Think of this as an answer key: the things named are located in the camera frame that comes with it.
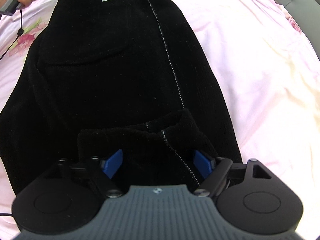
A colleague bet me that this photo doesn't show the black pants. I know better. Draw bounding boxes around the black pants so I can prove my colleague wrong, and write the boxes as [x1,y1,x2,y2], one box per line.
[1,0,241,193]

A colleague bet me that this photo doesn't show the pink floral bed sheet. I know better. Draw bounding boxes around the pink floral bed sheet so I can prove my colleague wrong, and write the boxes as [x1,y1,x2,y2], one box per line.
[0,0,320,240]

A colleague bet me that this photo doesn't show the grey headboard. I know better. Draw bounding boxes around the grey headboard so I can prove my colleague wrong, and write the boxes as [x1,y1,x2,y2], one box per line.
[276,0,320,55]

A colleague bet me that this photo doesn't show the black cable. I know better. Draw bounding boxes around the black cable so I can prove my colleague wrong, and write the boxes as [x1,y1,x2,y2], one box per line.
[0,8,25,61]

